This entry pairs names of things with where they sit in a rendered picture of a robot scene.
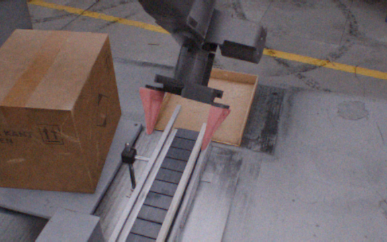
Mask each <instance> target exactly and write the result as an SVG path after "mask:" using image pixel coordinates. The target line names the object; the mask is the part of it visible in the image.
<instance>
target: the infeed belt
mask: <svg viewBox="0 0 387 242"><path fill-rule="evenodd" d="M199 133H200V132H199V131H195V130H189V129H185V128H180V127H179V128H178V130H177V132H176V134H175V136H174V138H173V141H172V143H171V145H170V147H169V149H168V151H167V154H166V155H165V158H164V159H163V162H162V164H161V166H160V168H159V170H158V173H157V175H156V177H155V179H154V181H153V184H152V186H151V187H150V190H149V192H148V193H147V195H146V198H145V199H144V202H143V204H142V206H141V208H140V210H139V212H138V214H137V216H136V219H135V221H134V223H133V225H132V228H131V229H130V232H129V234H128V236H127V238H126V240H125V242H156V240H157V237H158V235H159V233H160V230H161V227H162V226H163V223H164V220H165V217H166V215H167V213H168V211H169V208H170V205H171V203H172V201H173V198H174V195H175V193H176V191H177V188H178V187H179V184H180V181H181V178H182V177H183V172H184V170H185V167H186V165H187V162H188V160H189V157H190V155H191V152H192V150H193V148H194V145H195V143H196V141H197V138H198V135H199ZM201 150H202V145H201V147H200V150H199V152H198V156H197V157H196V160H195V163H194V165H193V168H192V170H191V173H190V175H189V178H188V181H187V183H186V185H185V188H184V190H183V193H182V197H181V200H180V202H179V205H178V207H177V210H176V213H175V216H174V217H173V220H172V223H171V226H170V228H169V231H168V233H167V236H166V238H165V241H164V242H167V240H168V238H169V234H170V232H171V229H172V227H173V224H174V222H175V219H176V216H177V213H178V211H179V208H180V206H181V203H182V199H183V196H184V193H185V191H186V189H187V186H188V184H189V181H190V179H191V176H192V173H193V171H194V168H195V166H196V163H197V161H198V158H199V156H200V153H201Z"/></svg>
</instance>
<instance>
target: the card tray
mask: <svg viewBox="0 0 387 242"><path fill-rule="evenodd" d="M257 80H258V75H252V74H248V73H240V72H236V71H228V70H224V69H215V68H212V71H211V74H210V79H209V82H208V87H211V88H214V89H219V90H222V91H224V92H223V95H222V99H220V98H217V97H215V100H214V102H216V103H221V104H225V105H228V106H230V108H229V110H231V112H230V114H229V115H228V117H227V118H226V119H225V121H224V122H223V123H222V124H221V125H220V126H219V127H218V129H217V130H216V131H215V133H214V134H213V136H212V141H213V142H217V143H223V144H226V145H232V146H236V147H240V145H241V141H242V137H243V133H244V131H245V126H246V124H247V120H248V117H249V111H250V108H251V104H252V101H253V97H254V94H255V90H256V87H257ZM177 105H181V106H182V111H181V113H180V115H179V117H178V119H177V121H176V123H175V125H174V126H173V128H172V130H171V133H172V131H173V129H174V128H179V127H180V128H185V129H189V130H195V131H199V132H200V130H201V128H202V126H203V124H207V120H208V114H209V111H210V106H211V105H209V104H204V103H201V102H197V101H194V100H190V99H185V98H183V97H181V96H180V95H175V94H172V93H166V94H165V96H164V99H163V103H162V105H161V109H160V111H159V115H158V117H157V121H156V123H155V126H154V128H153V129H154V130H160V131H165V129H166V127H167V125H168V123H169V121H170V119H171V117H172V115H173V113H174V111H175V109H176V107H177Z"/></svg>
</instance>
